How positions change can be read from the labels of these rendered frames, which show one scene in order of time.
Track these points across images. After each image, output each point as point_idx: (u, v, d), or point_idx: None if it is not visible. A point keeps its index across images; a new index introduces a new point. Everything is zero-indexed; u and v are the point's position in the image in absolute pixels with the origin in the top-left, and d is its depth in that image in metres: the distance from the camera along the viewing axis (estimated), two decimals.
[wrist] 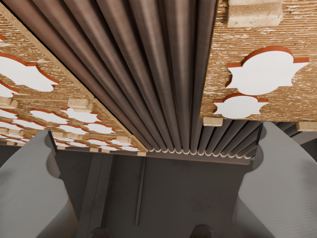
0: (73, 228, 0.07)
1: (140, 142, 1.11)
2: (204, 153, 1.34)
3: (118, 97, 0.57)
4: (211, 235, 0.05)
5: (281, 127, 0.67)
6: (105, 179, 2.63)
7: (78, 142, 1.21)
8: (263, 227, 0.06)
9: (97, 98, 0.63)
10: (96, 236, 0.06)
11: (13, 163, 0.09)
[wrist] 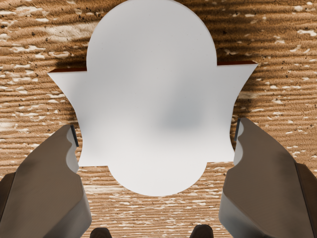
0: (87, 224, 0.07)
1: None
2: None
3: None
4: (211, 235, 0.05)
5: None
6: None
7: None
8: (248, 221, 0.06)
9: None
10: (96, 236, 0.06)
11: (37, 154, 0.09)
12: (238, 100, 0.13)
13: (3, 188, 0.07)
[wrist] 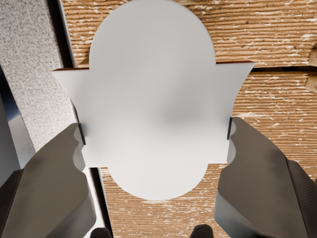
0: (91, 223, 0.07)
1: None
2: None
3: None
4: (211, 235, 0.05)
5: None
6: None
7: None
8: (243, 219, 0.06)
9: None
10: (96, 236, 0.06)
11: (45, 152, 0.09)
12: (228, 164, 0.30)
13: (11, 184, 0.08)
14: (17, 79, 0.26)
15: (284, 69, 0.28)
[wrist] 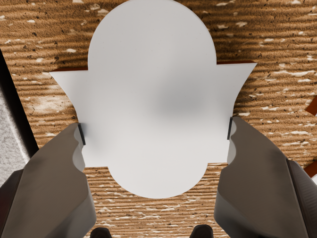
0: (91, 223, 0.07)
1: None
2: None
3: None
4: (211, 235, 0.05)
5: None
6: None
7: None
8: (243, 219, 0.06)
9: None
10: (96, 236, 0.06)
11: (44, 152, 0.09)
12: None
13: (11, 184, 0.08)
14: None
15: None
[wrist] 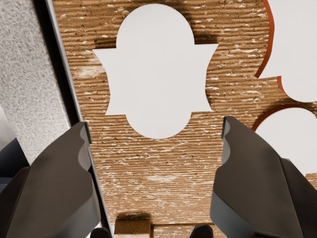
0: (95, 222, 0.07)
1: None
2: None
3: None
4: (211, 235, 0.05)
5: None
6: None
7: None
8: (239, 218, 0.06)
9: None
10: (96, 236, 0.06)
11: (51, 150, 0.10)
12: None
13: (18, 181, 0.08)
14: None
15: None
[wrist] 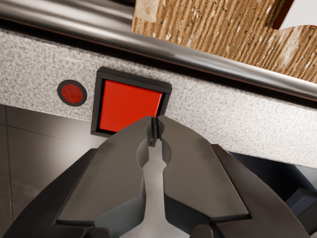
0: (138, 221, 0.07)
1: None
2: None
3: None
4: (211, 235, 0.05)
5: None
6: None
7: None
8: (195, 212, 0.06)
9: None
10: (96, 236, 0.06)
11: (117, 138, 0.10)
12: None
13: (85, 159, 0.09)
14: None
15: None
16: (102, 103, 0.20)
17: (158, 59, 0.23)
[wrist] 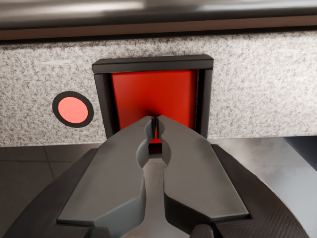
0: (138, 221, 0.07)
1: None
2: None
3: None
4: (211, 235, 0.05)
5: None
6: None
7: None
8: (195, 212, 0.06)
9: None
10: (96, 236, 0.06)
11: (117, 138, 0.10)
12: None
13: (85, 159, 0.09)
14: None
15: None
16: (115, 108, 0.14)
17: (177, 30, 0.16)
